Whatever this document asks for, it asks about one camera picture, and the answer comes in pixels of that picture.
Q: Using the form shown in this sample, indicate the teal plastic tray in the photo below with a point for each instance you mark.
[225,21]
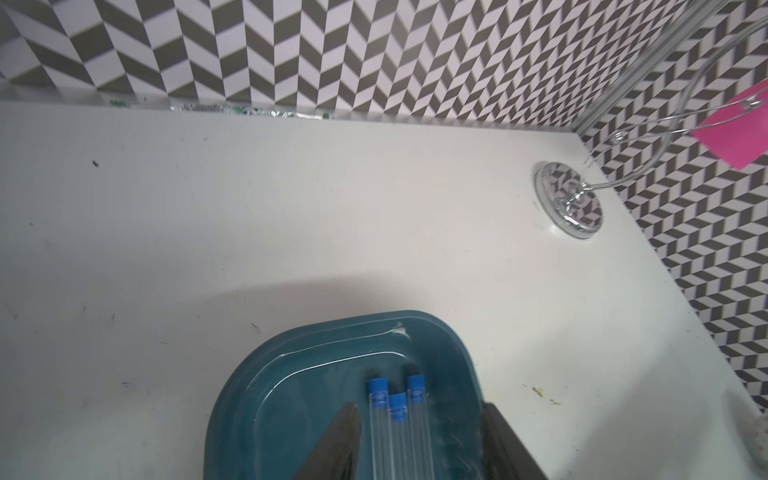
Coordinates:
[280,400]

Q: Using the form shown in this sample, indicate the pink plastic wine glass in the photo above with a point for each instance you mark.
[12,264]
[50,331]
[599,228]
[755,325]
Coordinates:
[737,133]

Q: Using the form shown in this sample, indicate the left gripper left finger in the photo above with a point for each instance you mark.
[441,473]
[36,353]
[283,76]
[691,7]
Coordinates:
[335,455]

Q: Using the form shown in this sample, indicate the chrome wire glass rack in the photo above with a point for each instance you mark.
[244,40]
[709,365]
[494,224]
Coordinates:
[570,200]

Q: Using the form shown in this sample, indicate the test tube blue cap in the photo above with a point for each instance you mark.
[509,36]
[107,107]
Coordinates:
[379,427]
[420,428]
[400,437]

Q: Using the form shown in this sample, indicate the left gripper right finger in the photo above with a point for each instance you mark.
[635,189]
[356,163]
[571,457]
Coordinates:
[504,455]

